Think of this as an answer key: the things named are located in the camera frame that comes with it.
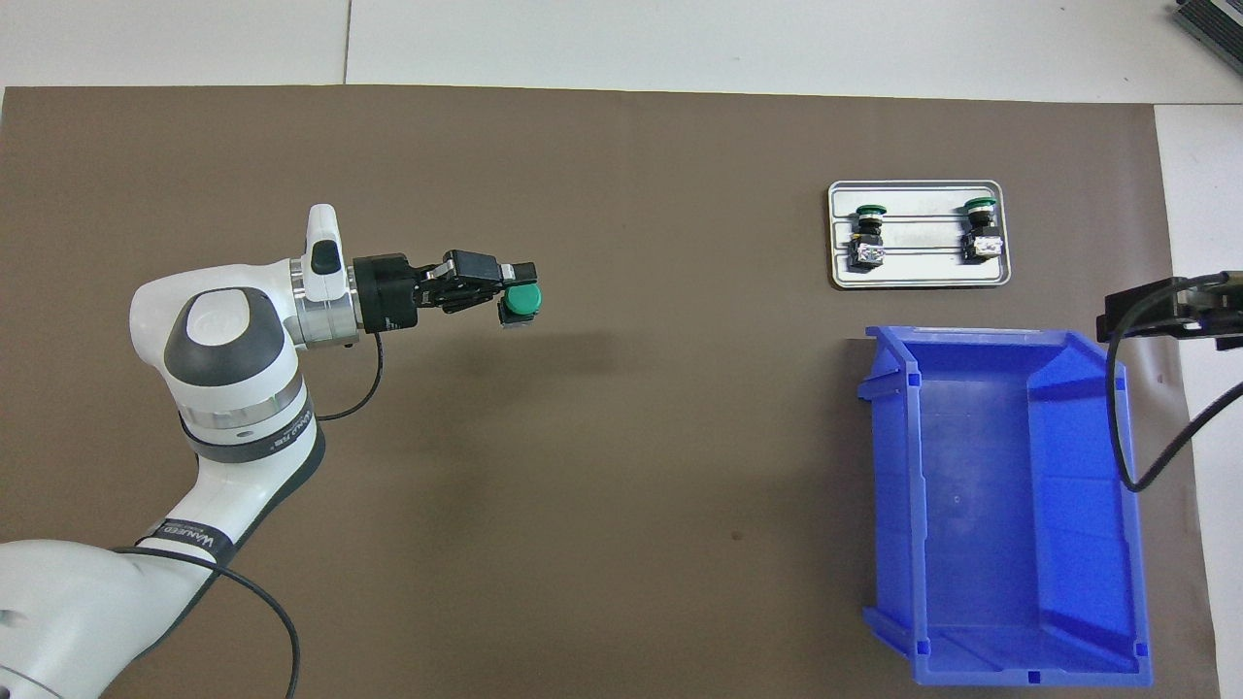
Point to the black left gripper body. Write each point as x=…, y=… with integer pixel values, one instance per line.
x=386, y=294

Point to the green push button switch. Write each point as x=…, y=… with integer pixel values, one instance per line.
x=522, y=302
x=867, y=233
x=981, y=238

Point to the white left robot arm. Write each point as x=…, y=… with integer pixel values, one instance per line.
x=233, y=388

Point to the brown table mat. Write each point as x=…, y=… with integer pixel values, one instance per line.
x=680, y=194

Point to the blue plastic storage bin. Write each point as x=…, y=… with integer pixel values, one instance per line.
x=1010, y=505

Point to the grey metal tray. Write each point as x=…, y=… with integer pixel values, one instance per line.
x=923, y=233

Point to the grey ribbed device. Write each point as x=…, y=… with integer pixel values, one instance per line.
x=1219, y=24

